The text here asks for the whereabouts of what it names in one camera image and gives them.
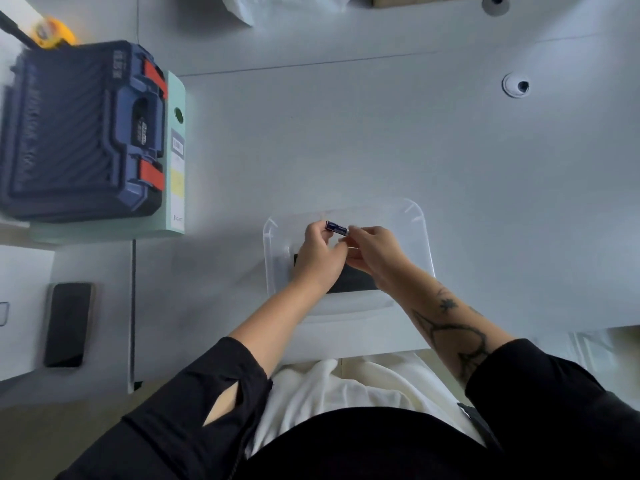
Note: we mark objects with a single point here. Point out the black smartphone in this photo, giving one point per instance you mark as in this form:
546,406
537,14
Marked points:
68,324

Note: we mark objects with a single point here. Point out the white cloth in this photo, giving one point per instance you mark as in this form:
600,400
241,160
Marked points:
345,394

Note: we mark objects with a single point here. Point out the clear plastic tray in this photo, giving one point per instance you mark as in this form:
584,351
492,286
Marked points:
350,229

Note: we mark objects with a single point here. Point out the person's left forearm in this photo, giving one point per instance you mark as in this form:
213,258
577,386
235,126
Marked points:
270,327

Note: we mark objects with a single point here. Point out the small blue battery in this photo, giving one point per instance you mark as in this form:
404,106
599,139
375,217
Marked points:
336,228

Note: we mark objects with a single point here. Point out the blue tool case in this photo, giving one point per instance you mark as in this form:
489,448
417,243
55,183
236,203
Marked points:
80,129

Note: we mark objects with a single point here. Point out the person's right fingers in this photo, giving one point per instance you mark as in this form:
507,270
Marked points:
361,242

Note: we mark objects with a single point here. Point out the person's right hand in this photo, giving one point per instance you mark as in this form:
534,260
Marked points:
376,254

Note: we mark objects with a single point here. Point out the person's left hand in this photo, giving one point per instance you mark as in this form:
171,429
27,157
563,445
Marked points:
316,257

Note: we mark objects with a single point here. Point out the mint green binder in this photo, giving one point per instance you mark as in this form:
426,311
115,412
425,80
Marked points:
172,159

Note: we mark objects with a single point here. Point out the black flat device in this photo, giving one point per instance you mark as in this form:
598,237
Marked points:
352,282

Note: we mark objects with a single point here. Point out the black clothing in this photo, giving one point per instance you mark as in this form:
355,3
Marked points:
350,434

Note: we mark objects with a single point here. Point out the person's right forearm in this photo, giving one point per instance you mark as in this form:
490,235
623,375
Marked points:
445,327

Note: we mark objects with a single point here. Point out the white plastic bag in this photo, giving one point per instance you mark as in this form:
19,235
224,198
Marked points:
285,7

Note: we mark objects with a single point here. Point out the yellow tape measure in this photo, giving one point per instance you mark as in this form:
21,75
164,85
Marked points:
52,32

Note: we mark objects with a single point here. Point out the person's left thumb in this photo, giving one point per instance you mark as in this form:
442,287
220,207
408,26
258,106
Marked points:
338,252

